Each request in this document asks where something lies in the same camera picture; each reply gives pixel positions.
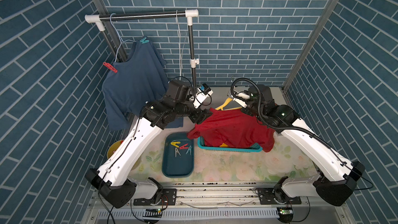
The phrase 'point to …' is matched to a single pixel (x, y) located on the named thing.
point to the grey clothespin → (176, 151)
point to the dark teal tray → (178, 158)
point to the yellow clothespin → (174, 143)
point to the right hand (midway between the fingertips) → (249, 94)
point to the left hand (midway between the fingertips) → (210, 108)
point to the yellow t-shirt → (223, 144)
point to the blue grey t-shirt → (141, 77)
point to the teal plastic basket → (255, 147)
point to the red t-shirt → (232, 127)
